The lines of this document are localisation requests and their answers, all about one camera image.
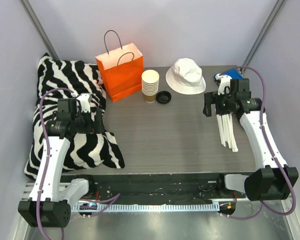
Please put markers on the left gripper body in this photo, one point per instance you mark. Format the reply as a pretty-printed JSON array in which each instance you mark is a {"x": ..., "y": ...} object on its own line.
[{"x": 98, "y": 122}]

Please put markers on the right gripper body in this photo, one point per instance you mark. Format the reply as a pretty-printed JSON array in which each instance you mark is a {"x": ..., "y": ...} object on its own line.
[{"x": 209, "y": 104}]

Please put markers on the black plastic cup lid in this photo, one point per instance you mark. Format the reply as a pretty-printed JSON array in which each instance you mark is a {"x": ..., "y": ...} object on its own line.
[{"x": 163, "y": 97}]

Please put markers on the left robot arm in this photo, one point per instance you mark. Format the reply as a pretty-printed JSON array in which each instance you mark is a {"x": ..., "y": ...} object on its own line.
[{"x": 46, "y": 205}]

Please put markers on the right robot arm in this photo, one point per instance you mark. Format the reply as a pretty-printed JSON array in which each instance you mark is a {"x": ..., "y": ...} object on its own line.
[{"x": 269, "y": 181}]

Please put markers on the white wrapped straws bundle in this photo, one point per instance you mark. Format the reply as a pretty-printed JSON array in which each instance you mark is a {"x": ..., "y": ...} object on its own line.
[{"x": 226, "y": 131}]

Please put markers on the zebra print pillow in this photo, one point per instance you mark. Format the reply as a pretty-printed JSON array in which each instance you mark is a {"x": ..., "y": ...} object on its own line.
[{"x": 86, "y": 151}]

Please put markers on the blue folded cloth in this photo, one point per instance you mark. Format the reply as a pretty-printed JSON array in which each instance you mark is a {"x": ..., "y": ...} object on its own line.
[{"x": 233, "y": 73}]

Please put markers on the white bucket hat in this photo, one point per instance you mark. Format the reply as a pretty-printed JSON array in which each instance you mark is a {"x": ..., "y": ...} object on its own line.
[{"x": 186, "y": 77}]

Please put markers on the orange paper gift bag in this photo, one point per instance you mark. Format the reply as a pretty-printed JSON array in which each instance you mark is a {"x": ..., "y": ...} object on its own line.
[{"x": 121, "y": 71}]

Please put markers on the stack of paper cups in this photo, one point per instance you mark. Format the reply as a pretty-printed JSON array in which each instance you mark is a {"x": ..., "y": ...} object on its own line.
[{"x": 150, "y": 85}]

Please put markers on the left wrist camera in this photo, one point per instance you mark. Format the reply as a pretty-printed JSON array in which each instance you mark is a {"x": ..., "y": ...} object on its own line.
[{"x": 84, "y": 100}]

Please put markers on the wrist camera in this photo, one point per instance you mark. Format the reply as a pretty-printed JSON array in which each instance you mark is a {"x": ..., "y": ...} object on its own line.
[
  {"x": 224, "y": 81},
  {"x": 84, "y": 100}
]

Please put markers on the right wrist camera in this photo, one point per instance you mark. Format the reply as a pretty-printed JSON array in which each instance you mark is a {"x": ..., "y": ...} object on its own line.
[{"x": 224, "y": 81}]

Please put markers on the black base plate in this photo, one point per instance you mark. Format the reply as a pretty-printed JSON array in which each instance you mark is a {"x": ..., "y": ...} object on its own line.
[{"x": 162, "y": 188}]

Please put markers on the aluminium rail frame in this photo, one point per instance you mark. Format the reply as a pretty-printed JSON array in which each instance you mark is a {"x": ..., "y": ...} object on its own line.
[{"x": 204, "y": 205}]

